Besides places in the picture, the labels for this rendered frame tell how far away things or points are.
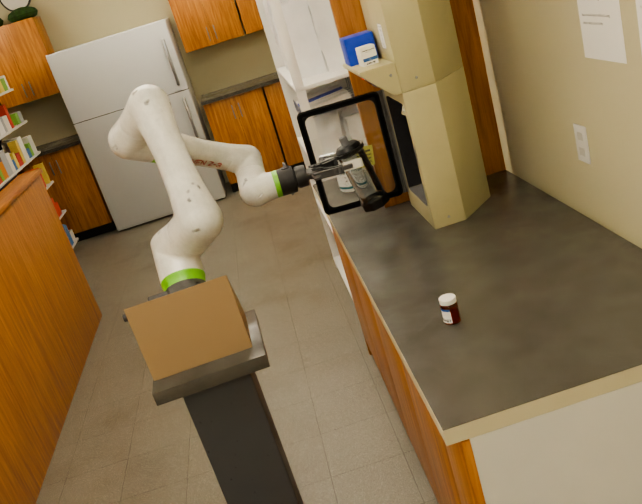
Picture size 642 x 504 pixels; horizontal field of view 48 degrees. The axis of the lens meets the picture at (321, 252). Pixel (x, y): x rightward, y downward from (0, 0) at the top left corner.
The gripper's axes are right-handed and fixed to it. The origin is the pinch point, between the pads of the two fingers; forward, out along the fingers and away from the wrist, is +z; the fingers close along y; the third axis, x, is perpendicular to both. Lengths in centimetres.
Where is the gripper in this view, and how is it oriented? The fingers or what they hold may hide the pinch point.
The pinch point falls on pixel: (352, 160)
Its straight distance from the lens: 248.4
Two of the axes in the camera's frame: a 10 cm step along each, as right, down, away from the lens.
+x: 2.6, 9.0, 3.5
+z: 9.5, -3.0, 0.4
